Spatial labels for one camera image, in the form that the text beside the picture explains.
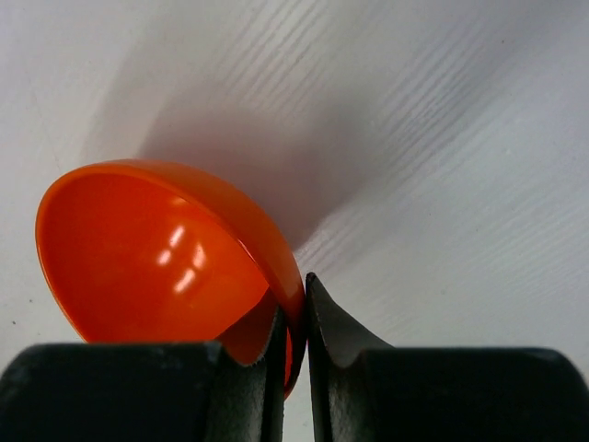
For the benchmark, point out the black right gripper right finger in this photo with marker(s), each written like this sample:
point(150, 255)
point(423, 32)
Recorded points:
point(364, 389)

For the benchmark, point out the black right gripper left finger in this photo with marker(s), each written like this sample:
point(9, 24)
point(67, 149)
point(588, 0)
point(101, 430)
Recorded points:
point(145, 392)

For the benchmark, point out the orange plastic bowl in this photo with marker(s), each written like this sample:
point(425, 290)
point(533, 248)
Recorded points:
point(147, 251)

